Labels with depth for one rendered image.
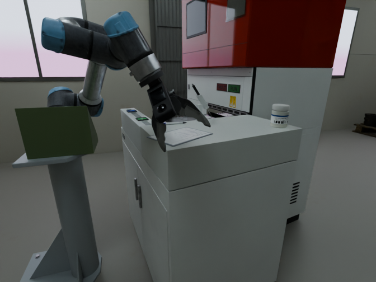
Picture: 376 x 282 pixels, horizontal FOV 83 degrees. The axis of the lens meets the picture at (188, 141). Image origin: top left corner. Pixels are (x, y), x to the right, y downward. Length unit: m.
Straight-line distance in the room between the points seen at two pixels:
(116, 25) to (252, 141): 0.59
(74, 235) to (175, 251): 0.71
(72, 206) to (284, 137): 1.11
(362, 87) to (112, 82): 4.96
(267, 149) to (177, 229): 0.47
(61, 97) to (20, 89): 2.27
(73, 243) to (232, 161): 1.04
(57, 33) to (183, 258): 0.83
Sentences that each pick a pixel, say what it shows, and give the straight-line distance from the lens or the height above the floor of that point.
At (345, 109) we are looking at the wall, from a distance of 5.64.
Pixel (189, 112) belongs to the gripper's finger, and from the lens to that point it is 0.57.
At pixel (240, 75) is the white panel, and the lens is 1.32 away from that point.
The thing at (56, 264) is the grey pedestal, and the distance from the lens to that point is 1.70.
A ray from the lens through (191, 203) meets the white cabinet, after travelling 0.79.
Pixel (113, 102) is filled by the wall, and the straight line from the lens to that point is 3.34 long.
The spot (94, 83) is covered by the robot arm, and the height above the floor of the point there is 1.14.
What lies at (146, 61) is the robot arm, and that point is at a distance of 0.55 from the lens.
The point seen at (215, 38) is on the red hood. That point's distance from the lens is 1.47.
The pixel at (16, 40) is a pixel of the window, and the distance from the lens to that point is 3.50.
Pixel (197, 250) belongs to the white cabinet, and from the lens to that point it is 0.95.
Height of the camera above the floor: 1.20
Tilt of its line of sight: 18 degrees down
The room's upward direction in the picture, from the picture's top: straight up
